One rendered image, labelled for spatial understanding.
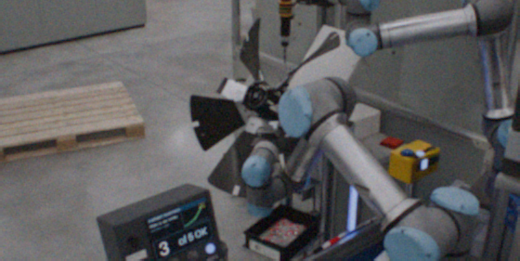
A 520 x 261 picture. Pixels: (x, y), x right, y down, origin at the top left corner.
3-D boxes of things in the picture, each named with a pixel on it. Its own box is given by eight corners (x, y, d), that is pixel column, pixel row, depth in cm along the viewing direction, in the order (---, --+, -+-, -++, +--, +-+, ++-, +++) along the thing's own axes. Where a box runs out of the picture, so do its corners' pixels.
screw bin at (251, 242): (279, 219, 212) (279, 202, 209) (320, 234, 204) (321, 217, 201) (243, 249, 196) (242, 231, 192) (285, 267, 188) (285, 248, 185)
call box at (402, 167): (415, 164, 219) (418, 138, 214) (436, 174, 212) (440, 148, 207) (387, 177, 209) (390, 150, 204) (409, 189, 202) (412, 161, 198)
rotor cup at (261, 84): (254, 120, 222) (232, 106, 212) (274, 86, 223) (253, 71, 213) (279, 133, 212) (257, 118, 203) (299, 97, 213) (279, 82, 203)
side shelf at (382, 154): (350, 125, 283) (351, 120, 281) (409, 151, 259) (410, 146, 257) (314, 139, 268) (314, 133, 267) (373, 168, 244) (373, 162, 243)
